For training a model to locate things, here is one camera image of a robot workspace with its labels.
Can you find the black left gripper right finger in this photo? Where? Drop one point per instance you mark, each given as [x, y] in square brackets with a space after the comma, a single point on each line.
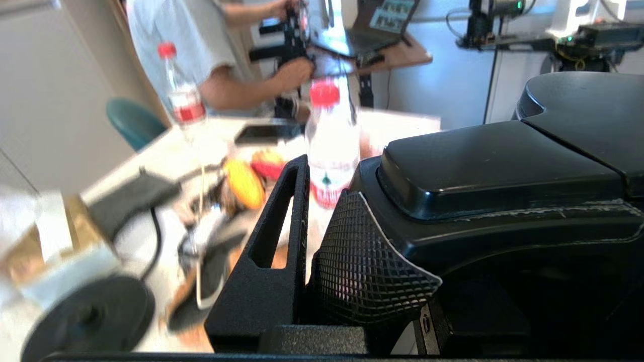
[437, 327]

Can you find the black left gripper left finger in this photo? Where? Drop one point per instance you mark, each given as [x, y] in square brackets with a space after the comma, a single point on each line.
[266, 301]

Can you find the black electric kettle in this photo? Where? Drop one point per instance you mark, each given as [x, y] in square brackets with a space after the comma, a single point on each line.
[503, 171]

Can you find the silver foil wrapper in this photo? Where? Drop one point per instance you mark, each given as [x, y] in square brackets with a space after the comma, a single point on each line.
[201, 236]

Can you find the yellow toy corn cob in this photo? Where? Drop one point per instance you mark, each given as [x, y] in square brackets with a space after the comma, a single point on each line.
[245, 183]

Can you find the pink red toy pepper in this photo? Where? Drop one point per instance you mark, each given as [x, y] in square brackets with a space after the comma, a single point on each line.
[267, 168]

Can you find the clear water bottle red cap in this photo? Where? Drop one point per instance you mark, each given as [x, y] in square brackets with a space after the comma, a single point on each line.
[332, 151]
[183, 100]

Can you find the black phone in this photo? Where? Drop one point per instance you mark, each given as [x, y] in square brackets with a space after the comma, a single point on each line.
[266, 134]

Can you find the grey folded cloth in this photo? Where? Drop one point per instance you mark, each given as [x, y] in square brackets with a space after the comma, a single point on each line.
[131, 201]

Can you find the black round flat object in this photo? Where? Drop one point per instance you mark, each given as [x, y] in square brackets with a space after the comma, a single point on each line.
[90, 322]

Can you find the teal chair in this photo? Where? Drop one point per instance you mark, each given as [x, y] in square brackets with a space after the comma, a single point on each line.
[133, 123]

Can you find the black teleoperation controller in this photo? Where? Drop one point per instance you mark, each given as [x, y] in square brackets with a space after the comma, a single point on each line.
[292, 40]

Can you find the person in grey t-shirt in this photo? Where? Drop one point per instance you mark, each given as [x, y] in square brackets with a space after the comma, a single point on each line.
[176, 45]

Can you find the brown wooden desk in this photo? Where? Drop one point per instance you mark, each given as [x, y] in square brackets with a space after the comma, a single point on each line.
[402, 55]

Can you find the black laptop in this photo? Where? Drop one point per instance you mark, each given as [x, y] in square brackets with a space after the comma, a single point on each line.
[362, 35]

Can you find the black device with green light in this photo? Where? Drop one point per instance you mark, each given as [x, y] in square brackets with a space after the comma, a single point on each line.
[480, 22]

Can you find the black metal stand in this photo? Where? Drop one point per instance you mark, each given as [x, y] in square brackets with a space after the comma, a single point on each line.
[598, 40]

